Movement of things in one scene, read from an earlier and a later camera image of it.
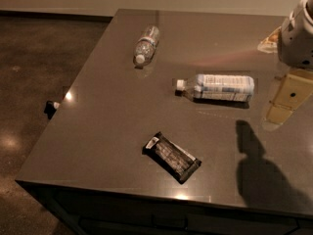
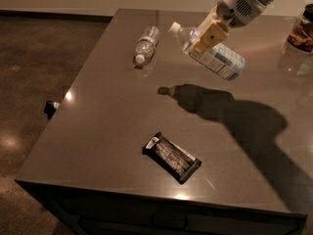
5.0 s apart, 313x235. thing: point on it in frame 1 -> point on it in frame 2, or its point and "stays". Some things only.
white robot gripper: [295, 39] -> [237, 8]
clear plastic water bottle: [146, 46] stays
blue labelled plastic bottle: [217, 87] -> [219, 59]
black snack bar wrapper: [177, 161] stays
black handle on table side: [50, 109] stays
